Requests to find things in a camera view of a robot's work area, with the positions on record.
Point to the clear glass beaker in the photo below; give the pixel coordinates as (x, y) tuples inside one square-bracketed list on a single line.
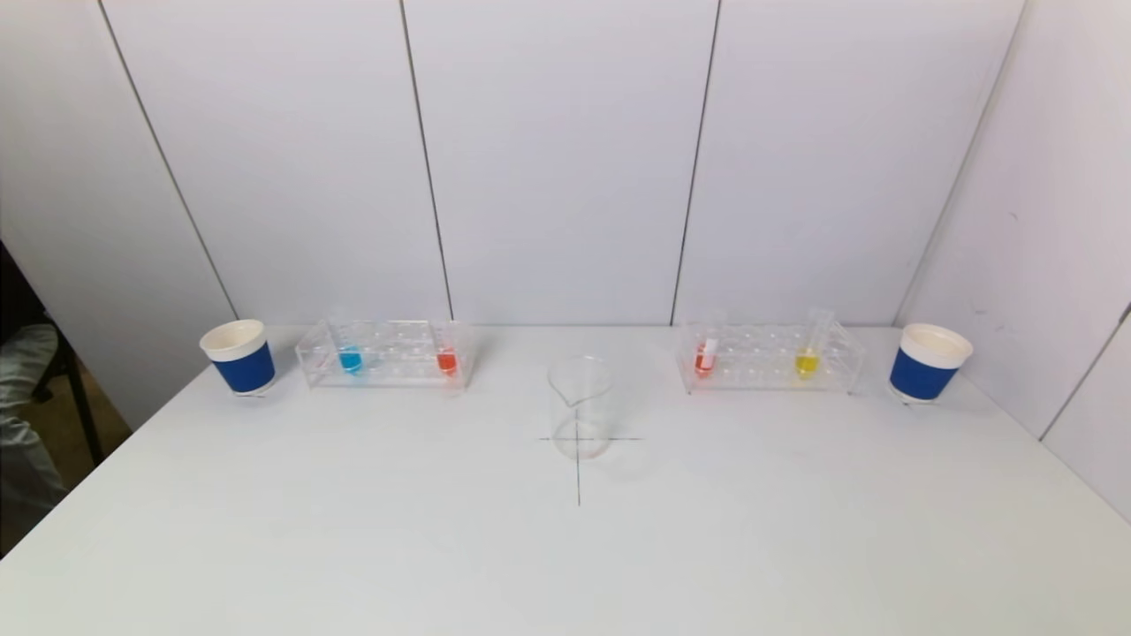
[(580, 415)]

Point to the blue white paper cup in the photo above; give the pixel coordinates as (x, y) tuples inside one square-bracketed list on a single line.
[(243, 367), (919, 375)]

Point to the clear acrylic tube rack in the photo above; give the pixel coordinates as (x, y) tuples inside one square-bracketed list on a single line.
[(760, 362), (398, 362)]

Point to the clear tube, red pigment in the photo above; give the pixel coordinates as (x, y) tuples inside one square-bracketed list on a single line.
[(447, 361)]

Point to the clear tube, yellow pigment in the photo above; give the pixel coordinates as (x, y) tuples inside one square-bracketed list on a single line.
[(806, 362)]

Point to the clear tube, blue pigment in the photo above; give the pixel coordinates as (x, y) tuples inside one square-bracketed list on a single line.
[(350, 360)]

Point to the white-labelled clear plastic tube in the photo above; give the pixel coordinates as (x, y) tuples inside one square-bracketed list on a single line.
[(705, 358)]

